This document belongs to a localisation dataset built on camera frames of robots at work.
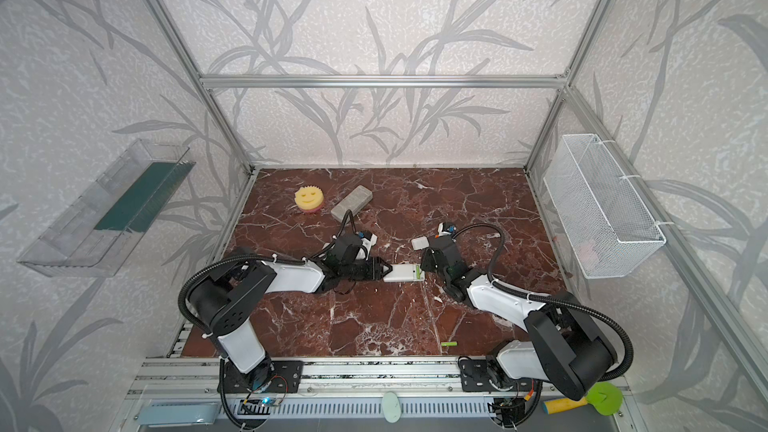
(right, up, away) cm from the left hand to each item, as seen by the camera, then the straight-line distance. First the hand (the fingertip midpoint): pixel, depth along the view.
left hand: (393, 263), depth 90 cm
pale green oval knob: (0, -28, -22) cm, 36 cm away
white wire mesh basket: (+45, +16, -28) cm, 56 cm away
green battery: (+16, -19, -11) cm, 27 cm away
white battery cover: (+9, +4, +9) cm, 14 cm away
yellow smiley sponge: (-31, +19, +18) cm, 41 cm away
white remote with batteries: (+3, -3, +1) cm, 5 cm away
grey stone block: (-14, +18, +17) cm, 29 cm away
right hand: (+10, +7, 0) cm, 12 cm away
